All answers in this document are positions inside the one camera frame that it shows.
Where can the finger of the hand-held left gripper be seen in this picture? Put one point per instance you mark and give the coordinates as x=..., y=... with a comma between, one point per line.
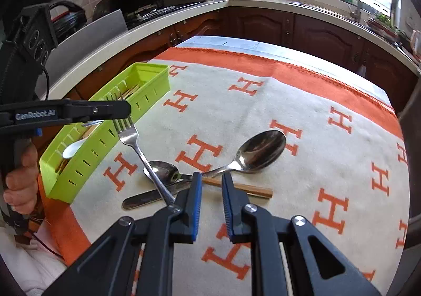
x=108, y=110

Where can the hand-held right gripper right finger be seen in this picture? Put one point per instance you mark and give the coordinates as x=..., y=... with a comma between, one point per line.
x=227, y=207

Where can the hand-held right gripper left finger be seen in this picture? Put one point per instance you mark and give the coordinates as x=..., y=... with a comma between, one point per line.
x=196, y=207

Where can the metal fork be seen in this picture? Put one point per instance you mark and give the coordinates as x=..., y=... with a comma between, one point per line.
x=128, y=133

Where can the brown wooden chopstick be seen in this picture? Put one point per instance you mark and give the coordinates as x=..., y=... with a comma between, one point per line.
x=256, y=191

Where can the green plastic utensil tray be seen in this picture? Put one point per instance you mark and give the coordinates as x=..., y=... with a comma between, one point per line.
x=98, y=148

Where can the small metal spoon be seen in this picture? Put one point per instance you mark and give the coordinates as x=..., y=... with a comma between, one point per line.
x=162, y=169

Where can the white ceramic spoon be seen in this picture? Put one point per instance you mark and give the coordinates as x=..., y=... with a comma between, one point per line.
x=72, y=150

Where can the large metal spoon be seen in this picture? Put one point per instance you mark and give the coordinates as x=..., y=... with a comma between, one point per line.
x=263, y=151

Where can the person's left hand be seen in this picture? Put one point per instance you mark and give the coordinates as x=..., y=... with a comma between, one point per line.
x=23, y=184

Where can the black and red cooker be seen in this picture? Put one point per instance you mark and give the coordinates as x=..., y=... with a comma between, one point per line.
x=69, y=16

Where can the steel splash plate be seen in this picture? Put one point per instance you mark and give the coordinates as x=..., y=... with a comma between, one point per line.
x=92, y=29

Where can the black wok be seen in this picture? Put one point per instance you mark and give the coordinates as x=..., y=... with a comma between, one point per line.
x=105, y=8

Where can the gas stove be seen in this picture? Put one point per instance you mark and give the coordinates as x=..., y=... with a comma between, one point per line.
x=148, y=14

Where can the orange and cream printed blanket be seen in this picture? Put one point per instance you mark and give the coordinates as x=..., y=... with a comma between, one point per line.
x=296, y=118

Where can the blue tile-pattern table cover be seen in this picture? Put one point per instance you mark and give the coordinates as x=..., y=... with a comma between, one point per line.
x=204, y=41

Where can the brown wooden kitchen cabinets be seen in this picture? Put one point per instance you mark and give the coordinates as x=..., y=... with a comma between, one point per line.
x=263, y=26

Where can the person's white clothing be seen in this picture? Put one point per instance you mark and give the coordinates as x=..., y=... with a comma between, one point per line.
x=26, y=266

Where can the hanging plastic bag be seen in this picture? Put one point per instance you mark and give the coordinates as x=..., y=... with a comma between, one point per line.
x=361, y=70

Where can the metal basin of greens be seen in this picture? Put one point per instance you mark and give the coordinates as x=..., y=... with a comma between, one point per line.
x=381, y=24

